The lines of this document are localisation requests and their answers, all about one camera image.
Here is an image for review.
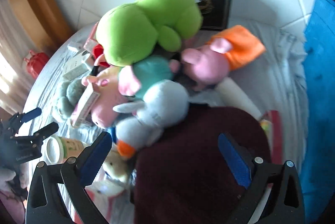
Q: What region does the blue plastic crate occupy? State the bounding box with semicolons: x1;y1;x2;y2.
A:
300;0;334;223

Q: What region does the red plastic bag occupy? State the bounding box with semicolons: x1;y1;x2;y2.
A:
24;50;49;79

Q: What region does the pink pig plush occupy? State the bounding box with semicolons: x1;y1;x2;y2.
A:
81;67;131;129

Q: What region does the paper cup with lid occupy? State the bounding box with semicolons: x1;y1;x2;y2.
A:
45;136;86;164

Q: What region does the grey plush toy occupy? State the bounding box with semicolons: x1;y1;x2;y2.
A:
52;78;86;122

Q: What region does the grey white duck plush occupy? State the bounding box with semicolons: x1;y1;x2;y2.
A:
112;55;190;161

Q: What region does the green plush toy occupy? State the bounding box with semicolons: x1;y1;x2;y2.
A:
95;0;203;67

